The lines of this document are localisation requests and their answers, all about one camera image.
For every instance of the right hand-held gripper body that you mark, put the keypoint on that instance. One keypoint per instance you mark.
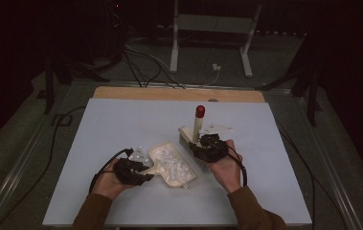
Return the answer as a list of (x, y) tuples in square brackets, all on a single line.
[(211, 150)]

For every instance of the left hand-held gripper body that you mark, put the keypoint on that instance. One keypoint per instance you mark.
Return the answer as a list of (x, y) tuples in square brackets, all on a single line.
[(129, 171)]

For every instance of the cream brush with red tip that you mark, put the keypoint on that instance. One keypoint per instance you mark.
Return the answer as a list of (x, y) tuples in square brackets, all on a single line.
[(198, 127)]

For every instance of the pile of white paper scraps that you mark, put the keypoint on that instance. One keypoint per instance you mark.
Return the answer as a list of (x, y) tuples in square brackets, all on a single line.
[(174, 164)]

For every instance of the cream plastic dustpan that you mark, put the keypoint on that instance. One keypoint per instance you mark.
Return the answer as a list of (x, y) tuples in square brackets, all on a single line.
[(172, 166)]

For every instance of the person's left hand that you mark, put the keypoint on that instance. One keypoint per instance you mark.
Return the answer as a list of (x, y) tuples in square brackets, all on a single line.
[(108, 182)]

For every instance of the person's right hand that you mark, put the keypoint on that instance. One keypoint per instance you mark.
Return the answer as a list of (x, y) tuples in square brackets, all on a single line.
[(228, 172)]

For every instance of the pale blue table mat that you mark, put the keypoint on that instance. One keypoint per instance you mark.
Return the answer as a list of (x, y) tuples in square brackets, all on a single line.
[(169, 207)]

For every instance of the white plug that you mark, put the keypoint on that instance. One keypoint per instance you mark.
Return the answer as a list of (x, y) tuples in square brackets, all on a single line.
[(216, 67)]

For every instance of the white metal stand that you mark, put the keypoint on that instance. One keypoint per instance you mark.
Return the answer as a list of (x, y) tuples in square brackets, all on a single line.
[(175, 48)]

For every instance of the black tripod stand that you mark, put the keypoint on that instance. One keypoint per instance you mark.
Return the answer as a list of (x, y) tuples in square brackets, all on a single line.
[(312, 96), (49, 89)]

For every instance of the aluminium rail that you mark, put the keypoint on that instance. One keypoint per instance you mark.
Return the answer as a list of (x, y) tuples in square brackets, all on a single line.
[(13, 179), (329, 166)]

